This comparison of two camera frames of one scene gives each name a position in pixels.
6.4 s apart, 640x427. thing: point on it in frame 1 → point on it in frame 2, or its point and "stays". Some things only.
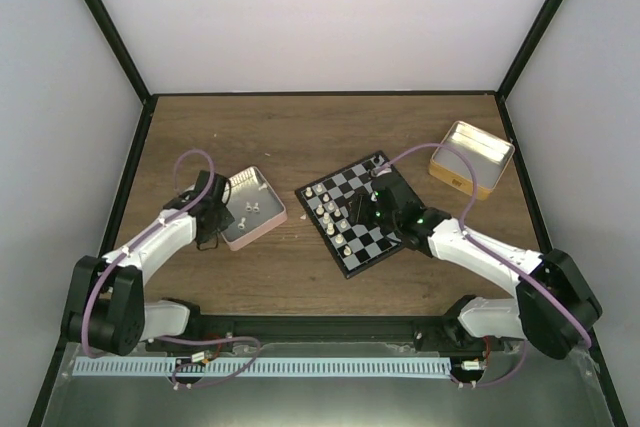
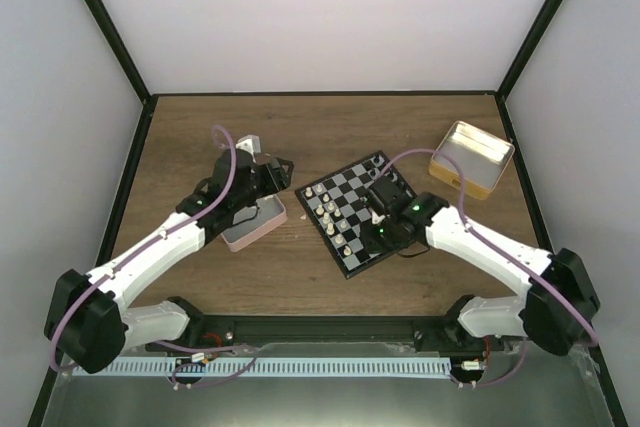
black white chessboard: x=326 y=200 stays
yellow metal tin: x=489 y=154 stays
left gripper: x=227 y=219 → x=276 y=176
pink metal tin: x=255 y=204 stays
